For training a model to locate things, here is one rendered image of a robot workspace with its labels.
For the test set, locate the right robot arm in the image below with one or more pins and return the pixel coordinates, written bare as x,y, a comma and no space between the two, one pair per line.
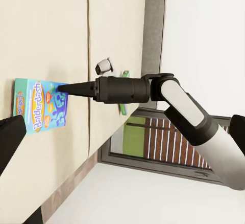
198,127

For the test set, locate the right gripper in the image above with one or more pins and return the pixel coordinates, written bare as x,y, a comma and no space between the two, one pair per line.
109,90

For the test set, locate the bed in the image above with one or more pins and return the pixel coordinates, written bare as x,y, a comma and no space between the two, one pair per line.
62,41

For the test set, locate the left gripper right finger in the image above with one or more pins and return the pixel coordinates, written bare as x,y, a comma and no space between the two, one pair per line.
237,131

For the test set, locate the door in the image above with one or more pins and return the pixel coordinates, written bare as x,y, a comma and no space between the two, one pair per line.
149,141

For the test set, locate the board game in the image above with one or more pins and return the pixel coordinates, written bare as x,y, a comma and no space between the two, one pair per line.
125,107
40,103

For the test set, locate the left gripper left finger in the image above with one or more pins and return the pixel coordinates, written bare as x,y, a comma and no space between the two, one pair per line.
12,132

